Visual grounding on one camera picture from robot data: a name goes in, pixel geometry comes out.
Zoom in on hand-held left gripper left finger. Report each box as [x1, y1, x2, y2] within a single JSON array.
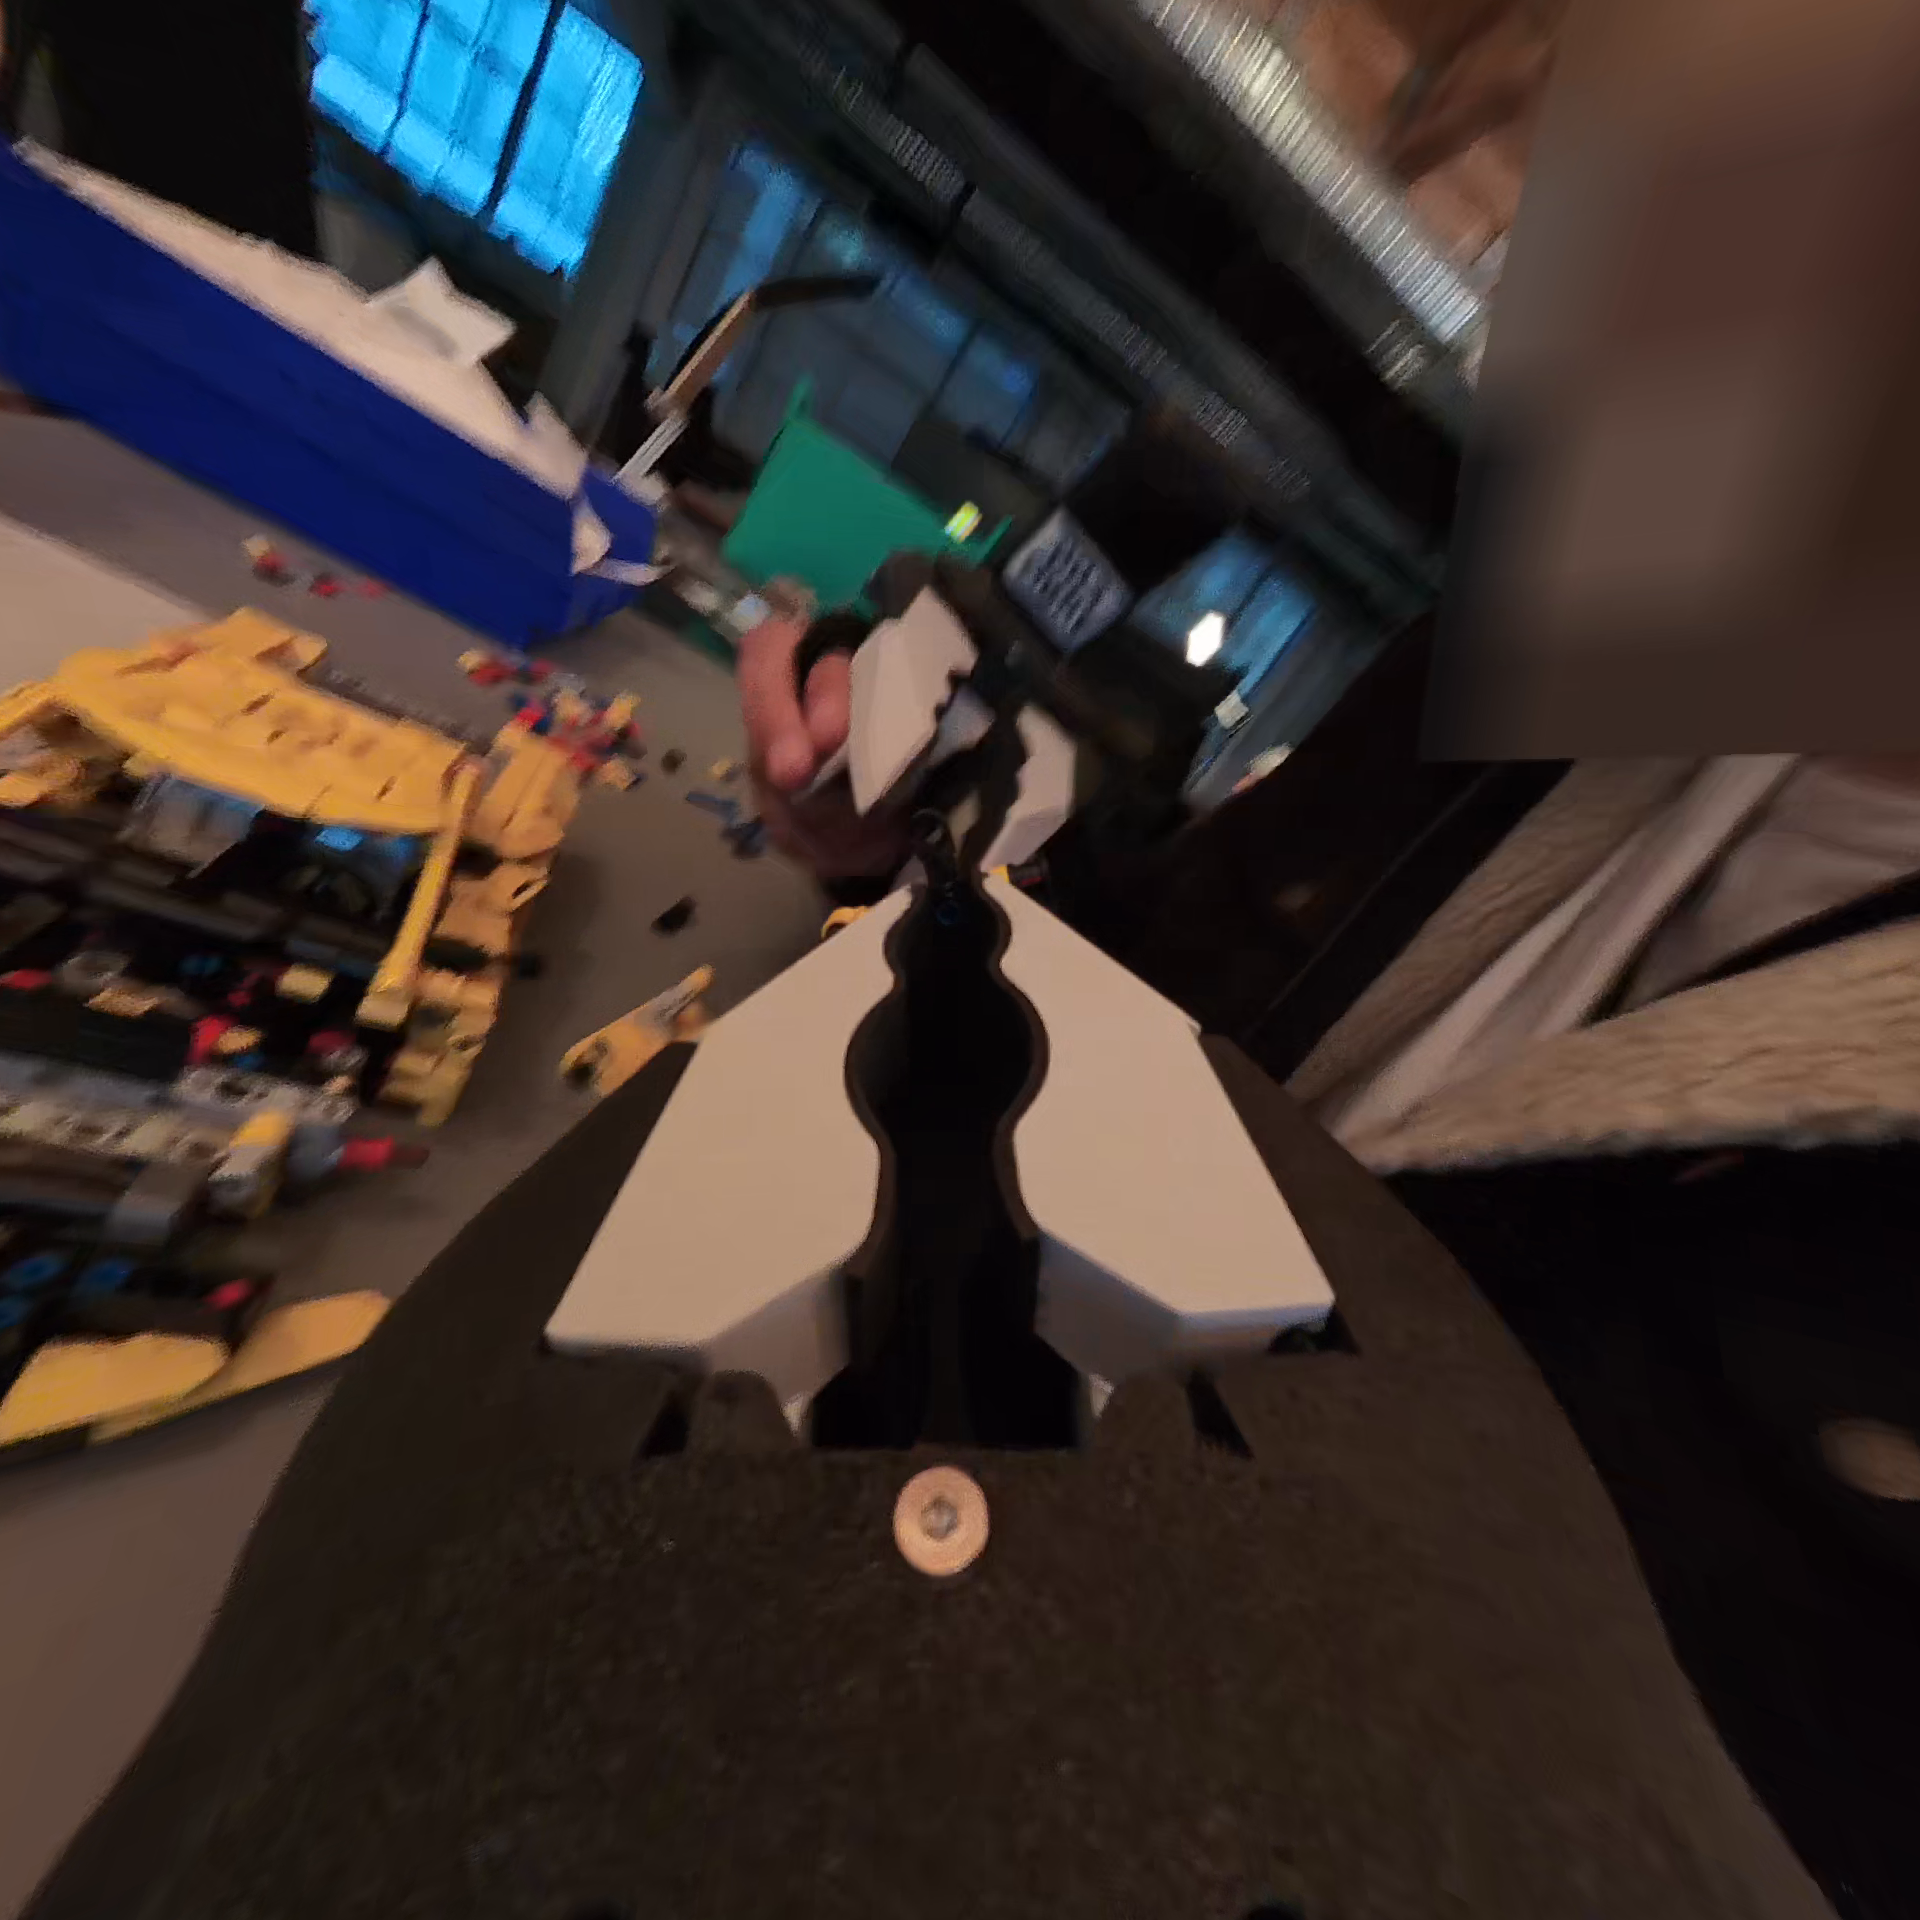
[[543, 885, 923, 1449]]

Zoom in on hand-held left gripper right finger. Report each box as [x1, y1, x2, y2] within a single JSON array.
[[966, 870, 1338, 1449]]

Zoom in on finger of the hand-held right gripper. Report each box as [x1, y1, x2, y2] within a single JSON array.
[[843, 582, 987, 822], [972, 701, 1085, 874]]

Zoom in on small yellow brick subassembly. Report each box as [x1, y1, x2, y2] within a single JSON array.
[[555, 961, 721, 1095]]

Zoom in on pile of coloured brick pins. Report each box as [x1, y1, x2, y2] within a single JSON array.
[[455, 642, 783, 934]]

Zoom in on yellow brick car model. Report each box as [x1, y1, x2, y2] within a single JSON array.
[[0, 602, 590, 1461]]

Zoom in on black-headed desk lamp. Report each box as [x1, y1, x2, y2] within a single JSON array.
[[613, 271, 890, 485]]

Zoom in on grey desk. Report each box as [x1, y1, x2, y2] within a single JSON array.
[[0, 404, 841, 1800]]

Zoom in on person's right hand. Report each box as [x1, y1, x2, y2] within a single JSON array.
[[732, 602, 906, 882]]

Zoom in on green board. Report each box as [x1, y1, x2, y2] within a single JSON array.
[[718, 378, 1018, 618]]

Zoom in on large glass partition window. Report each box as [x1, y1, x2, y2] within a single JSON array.
[[655, 138, 1359, 783]]

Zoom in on black pipe bundle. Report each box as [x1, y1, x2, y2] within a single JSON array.
[[671, 0, 1444, 578]]

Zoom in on person's legs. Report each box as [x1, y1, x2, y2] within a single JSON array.
[[1393, 1141, 1920, 1920]]

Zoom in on white printed paper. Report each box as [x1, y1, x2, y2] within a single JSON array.
[[28, 146, 666, 584]]

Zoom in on small red black brick cluster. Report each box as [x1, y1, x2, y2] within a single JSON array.
[[237, 527, 396, 606]]

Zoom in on blue plastic bin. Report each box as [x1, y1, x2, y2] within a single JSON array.
[[0, 138, 666, 649]]

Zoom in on blue-lit paned window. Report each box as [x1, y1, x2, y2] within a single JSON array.
[[305, 0, 649, 281]]

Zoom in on silver air duct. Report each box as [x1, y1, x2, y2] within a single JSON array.
[[1135, 0, 1491, 378]]

